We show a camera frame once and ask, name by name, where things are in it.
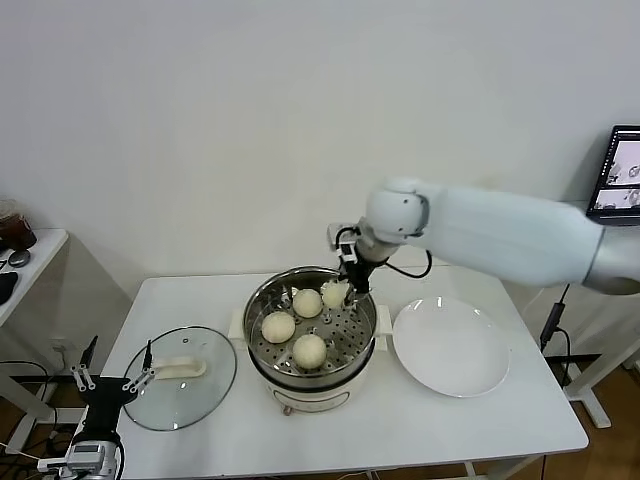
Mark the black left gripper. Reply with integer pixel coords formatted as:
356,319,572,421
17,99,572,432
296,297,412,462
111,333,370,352
69,335,156,436

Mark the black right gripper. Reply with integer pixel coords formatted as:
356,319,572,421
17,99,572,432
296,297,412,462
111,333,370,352
335,252,379,308

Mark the white steamed baozi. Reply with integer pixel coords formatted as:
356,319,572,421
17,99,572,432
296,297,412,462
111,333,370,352
321,281,349,307
292,333,329,370
292,288,323,319
261,312,296,345

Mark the glass pot lid cream handle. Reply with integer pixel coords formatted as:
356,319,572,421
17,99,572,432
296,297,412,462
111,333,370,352
121,326,238,432

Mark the stainless steel steamer basket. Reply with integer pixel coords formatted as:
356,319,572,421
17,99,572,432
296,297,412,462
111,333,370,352
243,268,378,389

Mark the cream electric pot base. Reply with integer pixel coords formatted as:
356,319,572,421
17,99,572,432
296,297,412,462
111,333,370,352
228,305,392,417

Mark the white round plate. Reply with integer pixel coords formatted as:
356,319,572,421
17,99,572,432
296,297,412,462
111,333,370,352
392,298,512,399

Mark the white side desk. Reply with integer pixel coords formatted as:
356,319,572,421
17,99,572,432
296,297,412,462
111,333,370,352
0,228,71,426
564,284,640,431

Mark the black object on desk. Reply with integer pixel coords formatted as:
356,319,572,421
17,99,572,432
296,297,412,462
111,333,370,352
0,272,20,307

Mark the brown glass jar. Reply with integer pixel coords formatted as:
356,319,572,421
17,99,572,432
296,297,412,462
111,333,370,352
0,199,39,253

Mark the grey open laptop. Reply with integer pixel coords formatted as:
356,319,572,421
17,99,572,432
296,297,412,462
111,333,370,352
585,124,640,226

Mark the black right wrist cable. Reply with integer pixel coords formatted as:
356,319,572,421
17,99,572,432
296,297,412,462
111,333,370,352
382,249,433,279

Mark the black floor cable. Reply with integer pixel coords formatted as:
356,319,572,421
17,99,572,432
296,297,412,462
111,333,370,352
0,360,51,401

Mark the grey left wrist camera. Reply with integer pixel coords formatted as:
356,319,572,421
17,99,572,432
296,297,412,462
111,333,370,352
67,439,107,471

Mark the black cable with adapter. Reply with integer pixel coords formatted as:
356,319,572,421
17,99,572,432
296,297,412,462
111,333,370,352
539,283,577,391

